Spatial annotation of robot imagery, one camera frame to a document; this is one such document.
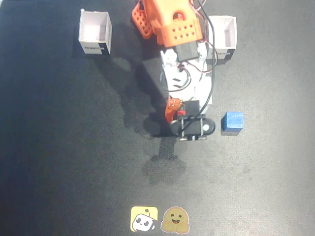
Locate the white cardboard box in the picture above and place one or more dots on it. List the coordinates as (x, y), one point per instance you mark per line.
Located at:
(94, 32)
(225, 32)

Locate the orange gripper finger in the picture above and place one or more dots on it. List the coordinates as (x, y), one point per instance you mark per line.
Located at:
(171, 110)

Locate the yellow robot face sticker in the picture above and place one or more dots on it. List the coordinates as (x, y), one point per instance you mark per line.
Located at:
(144, 218)

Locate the hugging face emoji sticker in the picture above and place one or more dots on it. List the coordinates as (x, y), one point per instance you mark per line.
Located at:
(175, 220)

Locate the red cube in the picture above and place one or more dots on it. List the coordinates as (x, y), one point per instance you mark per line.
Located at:
(181, 113)

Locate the blue cube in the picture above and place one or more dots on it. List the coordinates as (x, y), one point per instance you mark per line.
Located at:
(232, 121)

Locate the black oval wrist camera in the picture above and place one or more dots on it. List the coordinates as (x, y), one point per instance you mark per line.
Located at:
(192, 127)

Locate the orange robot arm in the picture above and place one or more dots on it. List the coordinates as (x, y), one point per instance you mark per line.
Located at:
(172, 22)

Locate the black felt mat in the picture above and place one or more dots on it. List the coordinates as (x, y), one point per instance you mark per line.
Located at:
(61, 147)

